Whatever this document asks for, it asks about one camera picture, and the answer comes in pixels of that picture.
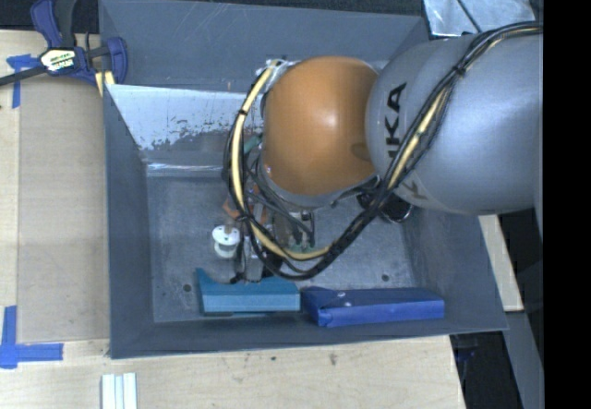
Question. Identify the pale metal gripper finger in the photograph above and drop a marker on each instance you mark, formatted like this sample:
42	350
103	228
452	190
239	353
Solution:
253	261

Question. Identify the pale wood flat board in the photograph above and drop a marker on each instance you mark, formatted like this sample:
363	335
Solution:
60	213

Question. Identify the white spool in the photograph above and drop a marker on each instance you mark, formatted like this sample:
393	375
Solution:
226	241

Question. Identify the teal blue flat block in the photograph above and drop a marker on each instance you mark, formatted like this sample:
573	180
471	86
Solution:
249	298

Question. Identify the small orange object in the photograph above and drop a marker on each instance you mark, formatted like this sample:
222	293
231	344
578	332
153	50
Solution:
231	208

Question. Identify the dark blue flat box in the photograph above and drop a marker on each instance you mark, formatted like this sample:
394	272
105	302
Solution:
378	308

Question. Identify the grey metal bin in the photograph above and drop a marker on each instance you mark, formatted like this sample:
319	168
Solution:
138	222

